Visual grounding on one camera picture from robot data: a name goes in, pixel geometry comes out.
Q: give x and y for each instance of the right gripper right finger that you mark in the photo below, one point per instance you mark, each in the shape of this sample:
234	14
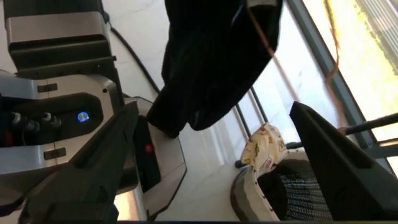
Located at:
348	177

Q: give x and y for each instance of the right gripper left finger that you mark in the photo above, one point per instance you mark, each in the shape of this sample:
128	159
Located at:
93	174

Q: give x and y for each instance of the white laundry basket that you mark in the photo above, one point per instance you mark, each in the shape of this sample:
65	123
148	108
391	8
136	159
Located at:
298	193

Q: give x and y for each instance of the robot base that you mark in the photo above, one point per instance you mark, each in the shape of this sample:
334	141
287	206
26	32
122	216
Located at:
77	84

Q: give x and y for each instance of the cream printed garment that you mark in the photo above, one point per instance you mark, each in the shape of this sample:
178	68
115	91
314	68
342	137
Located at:
264	149

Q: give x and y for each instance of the window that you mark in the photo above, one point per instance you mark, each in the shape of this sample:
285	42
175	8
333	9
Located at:
326	62

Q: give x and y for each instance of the black T-shirt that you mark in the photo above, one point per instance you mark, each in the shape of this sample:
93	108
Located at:
211	62

